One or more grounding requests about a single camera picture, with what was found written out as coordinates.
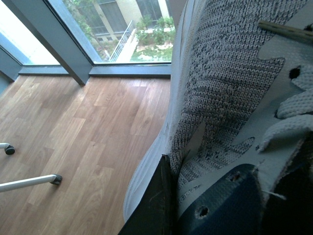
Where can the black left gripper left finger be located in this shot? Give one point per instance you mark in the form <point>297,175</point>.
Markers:
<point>156,211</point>

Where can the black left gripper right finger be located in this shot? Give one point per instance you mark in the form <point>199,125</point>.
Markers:
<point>294,215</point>

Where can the grey knit sneaker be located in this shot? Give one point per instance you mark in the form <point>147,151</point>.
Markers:
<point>241,107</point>

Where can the white office chair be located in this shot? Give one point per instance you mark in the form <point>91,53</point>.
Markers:
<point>54,179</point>

